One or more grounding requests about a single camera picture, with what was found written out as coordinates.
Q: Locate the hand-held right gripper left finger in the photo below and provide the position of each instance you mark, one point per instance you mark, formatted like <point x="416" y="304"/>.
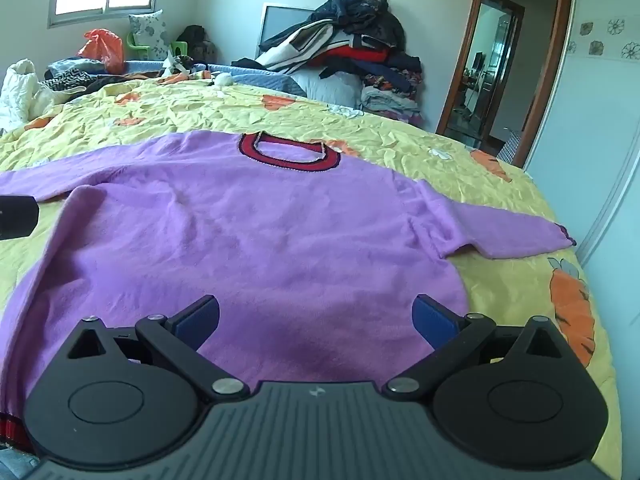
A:
<point x="201" y="321"/>

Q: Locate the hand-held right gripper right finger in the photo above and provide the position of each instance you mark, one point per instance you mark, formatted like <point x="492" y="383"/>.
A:
<point x="432" y="325"/>

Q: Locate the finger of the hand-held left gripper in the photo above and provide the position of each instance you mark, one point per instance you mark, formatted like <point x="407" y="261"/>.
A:
<point x="17" y="217"/>

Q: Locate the purple sweater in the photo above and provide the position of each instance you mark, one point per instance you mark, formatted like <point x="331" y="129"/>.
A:
<point x="250" y="235"/>

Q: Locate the heap of dark clothes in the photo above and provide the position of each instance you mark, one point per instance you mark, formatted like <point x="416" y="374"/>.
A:
<point x="70" y="80"/>

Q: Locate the pile of clothes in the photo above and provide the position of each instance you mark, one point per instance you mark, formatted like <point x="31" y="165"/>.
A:
<point x="360" y="35"/>

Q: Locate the white quilted jacket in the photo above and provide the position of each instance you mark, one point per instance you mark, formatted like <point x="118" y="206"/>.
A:
<point x="20" y="90"/>

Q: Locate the yellow carrot print bedsheet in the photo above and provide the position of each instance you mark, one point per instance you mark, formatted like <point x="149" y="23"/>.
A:
<point x="450" y="157"/>

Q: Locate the orange plastic bag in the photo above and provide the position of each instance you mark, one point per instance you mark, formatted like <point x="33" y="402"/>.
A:
<point x="102" y="49"/>

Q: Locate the floral pillow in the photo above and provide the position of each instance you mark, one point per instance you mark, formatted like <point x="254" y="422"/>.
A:
<point x="150" y="30"/>

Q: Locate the green plastic chair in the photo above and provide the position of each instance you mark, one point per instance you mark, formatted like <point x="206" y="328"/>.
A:
<point x="180" y="46"/>

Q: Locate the white wardrobe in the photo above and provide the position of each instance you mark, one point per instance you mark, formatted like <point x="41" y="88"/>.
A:
<point x="575" y="135"/>

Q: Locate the small white toy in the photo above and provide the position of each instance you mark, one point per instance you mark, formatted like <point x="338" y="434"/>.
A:
<point x="223" y="80"/>

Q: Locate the blue quilt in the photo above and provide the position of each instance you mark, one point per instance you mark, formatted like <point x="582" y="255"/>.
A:
<point x="260" y="80"/>

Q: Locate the dark bag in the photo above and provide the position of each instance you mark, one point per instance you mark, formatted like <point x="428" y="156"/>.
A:
<point x="197" y="40"/>

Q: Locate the grey pillow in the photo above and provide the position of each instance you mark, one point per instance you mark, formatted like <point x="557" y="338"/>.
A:
<point x="330" y="87"/>

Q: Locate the grey framed panel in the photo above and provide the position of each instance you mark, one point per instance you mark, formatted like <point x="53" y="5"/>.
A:
<point x="280" y="22"/>

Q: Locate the brown wooden door frame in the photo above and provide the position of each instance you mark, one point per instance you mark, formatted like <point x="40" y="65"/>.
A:
<point x="545" y="60"/>

